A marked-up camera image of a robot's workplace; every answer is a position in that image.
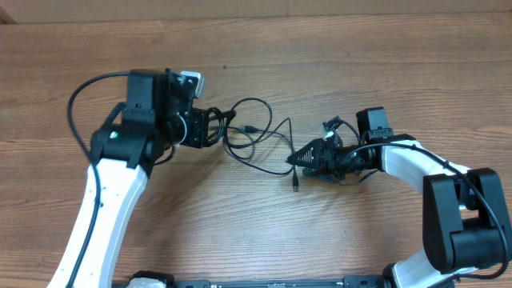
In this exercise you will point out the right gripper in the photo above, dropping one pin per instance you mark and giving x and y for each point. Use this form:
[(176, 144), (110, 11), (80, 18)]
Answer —
[(318, 148)]

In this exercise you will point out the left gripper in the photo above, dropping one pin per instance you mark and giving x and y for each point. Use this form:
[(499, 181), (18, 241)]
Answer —
[(199, 119)]

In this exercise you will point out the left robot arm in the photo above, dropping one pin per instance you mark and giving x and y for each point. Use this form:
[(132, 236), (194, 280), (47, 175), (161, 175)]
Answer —
[(157, 116)]

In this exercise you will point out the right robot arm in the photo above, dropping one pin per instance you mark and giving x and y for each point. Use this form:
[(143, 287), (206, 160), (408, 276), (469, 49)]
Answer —
[(466, 227)]

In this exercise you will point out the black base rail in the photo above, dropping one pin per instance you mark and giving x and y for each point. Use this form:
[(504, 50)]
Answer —
[(145, 278)]

